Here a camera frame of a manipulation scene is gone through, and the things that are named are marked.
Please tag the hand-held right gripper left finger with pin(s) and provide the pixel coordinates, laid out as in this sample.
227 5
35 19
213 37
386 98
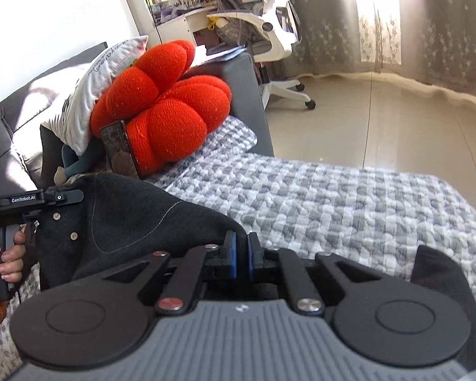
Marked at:
232 258

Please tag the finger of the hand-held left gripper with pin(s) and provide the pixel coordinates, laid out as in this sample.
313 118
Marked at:
65 197

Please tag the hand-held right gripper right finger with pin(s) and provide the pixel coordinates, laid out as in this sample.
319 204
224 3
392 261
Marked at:
252 260

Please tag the dark grey garment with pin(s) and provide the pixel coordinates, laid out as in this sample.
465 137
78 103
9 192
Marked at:
135 214

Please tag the person's left hand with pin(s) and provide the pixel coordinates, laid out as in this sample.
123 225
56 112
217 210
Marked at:
14 262

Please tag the blue plush toy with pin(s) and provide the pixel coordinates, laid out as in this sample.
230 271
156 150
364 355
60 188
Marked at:
79 163

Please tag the dark smartphone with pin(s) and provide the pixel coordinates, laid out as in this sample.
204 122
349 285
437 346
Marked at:
117 147

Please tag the white printed pillow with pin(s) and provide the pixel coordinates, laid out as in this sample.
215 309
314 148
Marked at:
79 95

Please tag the grey checked quilted blanket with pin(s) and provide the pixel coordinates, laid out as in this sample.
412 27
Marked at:
341 206

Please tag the red pumpkin plush pillow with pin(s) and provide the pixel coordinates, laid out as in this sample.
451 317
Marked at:
174 99

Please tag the grey sofa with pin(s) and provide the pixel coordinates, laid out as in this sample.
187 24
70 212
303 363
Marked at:
242 87

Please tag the cluttered white desk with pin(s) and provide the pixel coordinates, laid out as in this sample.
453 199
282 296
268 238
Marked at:
178 24

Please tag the white office chair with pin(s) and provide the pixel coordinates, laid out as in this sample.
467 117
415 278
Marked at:
277 39

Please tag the grey flowered curtain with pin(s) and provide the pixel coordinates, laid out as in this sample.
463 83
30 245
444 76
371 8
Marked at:
440 27

